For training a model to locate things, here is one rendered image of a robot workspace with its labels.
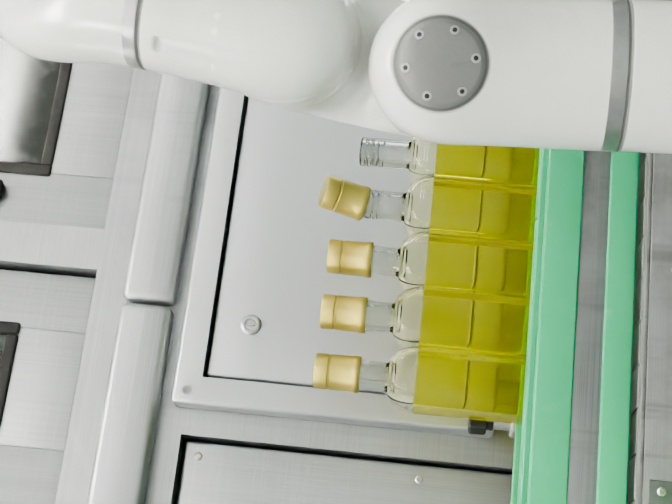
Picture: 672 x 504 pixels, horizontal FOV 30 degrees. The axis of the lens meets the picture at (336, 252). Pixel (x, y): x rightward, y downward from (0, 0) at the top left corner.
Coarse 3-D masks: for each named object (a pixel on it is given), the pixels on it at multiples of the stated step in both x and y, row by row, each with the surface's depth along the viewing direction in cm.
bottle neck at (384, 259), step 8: (376, 248) 123; (384, 248) 123; (392, 248) 123; (376, 256) 122; (384, 256) 122; (392, 256) 122; (376, 264) 122; (384, 264) 122; (392, 264) 122; (376, 272) 123; (384, 272) 123; (392, 272) 122
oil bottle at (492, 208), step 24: (408, 192) 123; (432, 192) 122; (456, 192) 122; (480, 192) 122; (504, 192) 122; (528, 192) 122; (408, 216) 123; (432, 216) 122; (456, 216) 121; (480, 216) 121; (504, 216) 121; (528, 216) 121
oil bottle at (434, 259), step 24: (408, 240) 122; (432, 240) 121; (456, 240) 121; (480, 240) 121; (504, 240) 121; (528, 240) 121; (408, 264) 121; (432, 264) 120; (456, 264) 120; (480, 264) 120; (504, 264) 120; (528, 264) 120; (408, 288) 122; (456, 288) 120; (480, 288) 120; (504, 288) 119; (528, 288) 119
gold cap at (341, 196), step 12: (336, 180) 124; (324, 192) 123; (336, 192) 123; (348, 192) 123; (360, 192) 124; (324, 204) 124; (336, 204) 124; (348, 204) 123; (360, 204) 124; (348, 216) 125; (360, 216) 124
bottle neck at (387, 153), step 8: (368, 144) 126; (376, 144) 126; (384, 144) 126; (392, 144) 126; (400, 144) 126; (360, 152) 126; (368, 152) 126; (376, 152) 126; (384, 152) 126; (392, 152) 126; (400, 152) 126; (360, 160) 127; (368, 160) 126; (376, 160) 126; (384, 160) 126; (392, 160) 126; (400, 160) 126; (400, 168) 127
